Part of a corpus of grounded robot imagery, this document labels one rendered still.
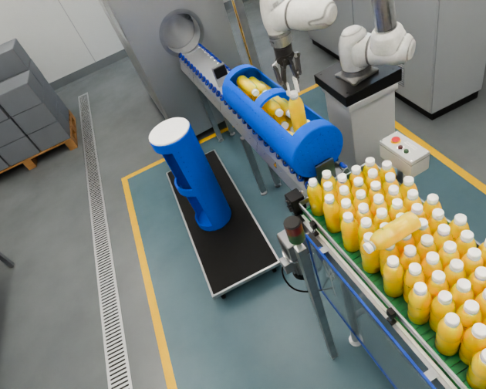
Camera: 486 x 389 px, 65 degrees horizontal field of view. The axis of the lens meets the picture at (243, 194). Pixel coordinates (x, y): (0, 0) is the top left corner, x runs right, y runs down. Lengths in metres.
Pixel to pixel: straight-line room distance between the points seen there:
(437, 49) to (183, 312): 2.68
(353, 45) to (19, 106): 3.79
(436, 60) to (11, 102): 4.20
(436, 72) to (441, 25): 0.38
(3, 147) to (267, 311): 3.75
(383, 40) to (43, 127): 3.99
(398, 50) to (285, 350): 1.80
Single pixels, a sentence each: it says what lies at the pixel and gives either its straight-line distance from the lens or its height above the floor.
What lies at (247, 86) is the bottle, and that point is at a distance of 2.32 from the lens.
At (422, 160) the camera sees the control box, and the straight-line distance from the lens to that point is 1.81.
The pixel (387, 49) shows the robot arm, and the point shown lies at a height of 1.28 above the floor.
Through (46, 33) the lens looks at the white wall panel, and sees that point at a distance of 6.83.
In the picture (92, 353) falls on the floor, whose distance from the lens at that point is 3.12.
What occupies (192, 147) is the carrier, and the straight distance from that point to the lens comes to 2.49.
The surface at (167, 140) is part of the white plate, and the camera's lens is 2.44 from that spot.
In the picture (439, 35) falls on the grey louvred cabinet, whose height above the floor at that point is 0.77.
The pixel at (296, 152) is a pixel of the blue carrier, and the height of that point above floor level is 1.16.
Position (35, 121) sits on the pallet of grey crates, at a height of 0.51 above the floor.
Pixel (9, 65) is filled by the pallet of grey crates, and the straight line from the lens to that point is 5.27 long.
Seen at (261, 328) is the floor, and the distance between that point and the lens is 2.62.
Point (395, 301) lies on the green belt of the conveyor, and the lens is 1.60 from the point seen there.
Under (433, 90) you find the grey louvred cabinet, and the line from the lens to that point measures 3.55.
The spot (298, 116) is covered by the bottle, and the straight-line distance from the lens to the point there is 1.80.
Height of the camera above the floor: 2.32
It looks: 44 degrees down
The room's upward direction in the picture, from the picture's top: 23 degrees counter-clockwise
